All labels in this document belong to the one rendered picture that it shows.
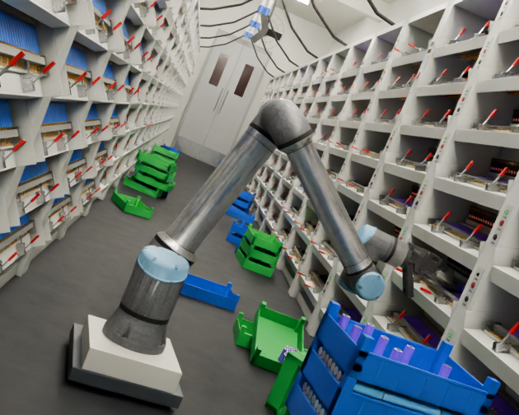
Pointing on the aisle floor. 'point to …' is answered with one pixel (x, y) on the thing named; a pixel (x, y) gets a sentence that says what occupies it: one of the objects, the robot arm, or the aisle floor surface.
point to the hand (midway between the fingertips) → (451, 286)
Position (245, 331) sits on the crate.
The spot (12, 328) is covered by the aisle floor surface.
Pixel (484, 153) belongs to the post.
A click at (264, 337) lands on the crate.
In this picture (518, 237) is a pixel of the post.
